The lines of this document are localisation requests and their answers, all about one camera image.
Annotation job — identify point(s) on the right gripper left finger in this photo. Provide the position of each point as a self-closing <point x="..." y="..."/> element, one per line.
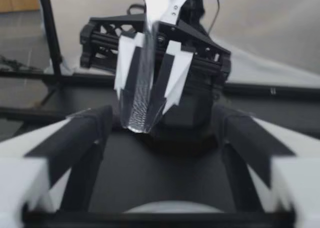
<point x="37" y="163"/>

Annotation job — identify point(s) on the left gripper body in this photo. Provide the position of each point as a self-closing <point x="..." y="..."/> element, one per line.
<point x="100" y="45"/>

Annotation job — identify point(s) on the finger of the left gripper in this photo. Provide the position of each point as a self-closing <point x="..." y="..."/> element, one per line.
<point x="126" y="62"/>
<point x="178" y="72"/>

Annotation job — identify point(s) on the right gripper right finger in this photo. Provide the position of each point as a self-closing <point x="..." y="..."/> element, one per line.
<point x="282" y="163"/>

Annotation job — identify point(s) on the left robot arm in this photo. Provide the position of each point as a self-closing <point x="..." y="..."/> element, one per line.
<point x="195" y="5"/>

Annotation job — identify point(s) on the white plate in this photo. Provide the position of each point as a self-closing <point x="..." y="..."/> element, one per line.
<point x="170" y="206"/>

